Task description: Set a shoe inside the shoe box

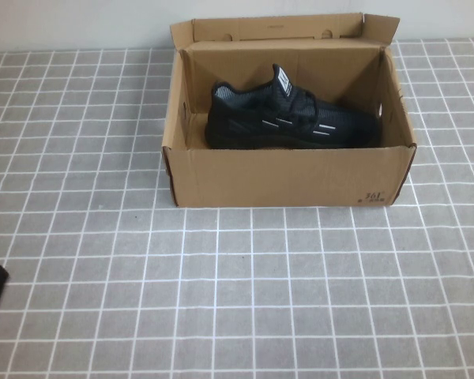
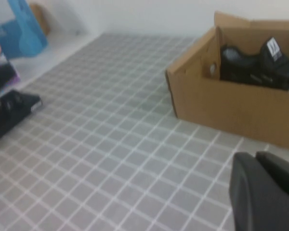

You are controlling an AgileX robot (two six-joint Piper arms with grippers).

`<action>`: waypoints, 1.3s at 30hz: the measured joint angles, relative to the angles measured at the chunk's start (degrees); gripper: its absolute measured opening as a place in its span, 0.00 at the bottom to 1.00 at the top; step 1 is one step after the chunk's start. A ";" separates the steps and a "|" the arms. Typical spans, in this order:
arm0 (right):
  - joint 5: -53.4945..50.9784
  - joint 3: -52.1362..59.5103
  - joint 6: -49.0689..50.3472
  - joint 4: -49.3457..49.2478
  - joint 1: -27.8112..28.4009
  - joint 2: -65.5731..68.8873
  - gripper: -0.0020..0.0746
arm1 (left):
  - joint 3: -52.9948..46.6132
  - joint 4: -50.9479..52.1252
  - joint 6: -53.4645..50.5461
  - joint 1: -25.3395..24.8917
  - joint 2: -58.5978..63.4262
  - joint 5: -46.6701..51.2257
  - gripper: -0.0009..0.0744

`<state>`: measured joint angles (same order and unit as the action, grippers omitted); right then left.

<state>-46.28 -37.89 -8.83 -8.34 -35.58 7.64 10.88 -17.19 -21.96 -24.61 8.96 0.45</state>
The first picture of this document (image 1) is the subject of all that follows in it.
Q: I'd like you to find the black knit sneaker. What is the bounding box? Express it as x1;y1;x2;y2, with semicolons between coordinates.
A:
207;62;382;151

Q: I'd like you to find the grey white-grid tablecloth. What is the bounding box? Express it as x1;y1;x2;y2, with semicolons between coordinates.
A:
0;35;474;379

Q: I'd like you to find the brown cardboard shoe box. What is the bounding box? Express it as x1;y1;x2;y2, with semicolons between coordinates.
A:
161;11;418;208

